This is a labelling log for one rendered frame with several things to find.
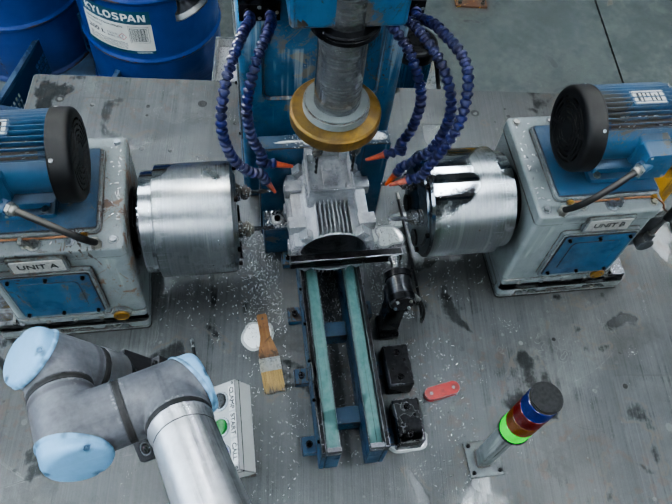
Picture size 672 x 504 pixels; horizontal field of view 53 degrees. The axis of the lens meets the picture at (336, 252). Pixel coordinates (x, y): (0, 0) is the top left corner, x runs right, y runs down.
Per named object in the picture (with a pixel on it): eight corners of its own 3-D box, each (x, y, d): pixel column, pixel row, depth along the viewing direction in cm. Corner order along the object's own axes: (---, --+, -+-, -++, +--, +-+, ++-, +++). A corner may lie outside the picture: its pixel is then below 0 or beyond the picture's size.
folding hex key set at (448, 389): (455, 381, 161) (457, 379, 159) (460, 394, 159) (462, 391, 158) (421, 391, 159) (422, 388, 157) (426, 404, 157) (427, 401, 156)
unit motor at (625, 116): (502, 188, 174) (561, 65, 138) (620, 180, 178) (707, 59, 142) (529, 274, 161) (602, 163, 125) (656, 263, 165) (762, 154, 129)
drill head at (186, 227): (100, 211, 164) (74, 144, 143) (251, 201, 169) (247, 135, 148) (95, 302, 152) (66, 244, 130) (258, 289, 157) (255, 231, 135)
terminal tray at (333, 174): (301, 167, 156) (302, 147, 150) (346, 165, 157) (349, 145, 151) (306, 210, 150) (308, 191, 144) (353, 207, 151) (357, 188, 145)
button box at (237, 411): (222, 394, 134) (204, 388, 130) (250, 384, 131) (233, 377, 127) (226, 482, 125) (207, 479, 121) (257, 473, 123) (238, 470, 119)
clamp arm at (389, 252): (399, 251, 155) (288, 259, 152) (401, 244, 152) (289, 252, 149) (402, 264, 153) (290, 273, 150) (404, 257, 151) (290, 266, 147)
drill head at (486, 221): (367, 194, 173) (380, 129, 152) (519, 184, 179) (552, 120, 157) (384, 279, 161) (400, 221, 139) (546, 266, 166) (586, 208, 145)
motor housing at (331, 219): (282, 206, 169) (283, 158, 152) (357, 202, 171) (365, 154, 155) (290, 276, 158) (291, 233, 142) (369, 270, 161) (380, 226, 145)
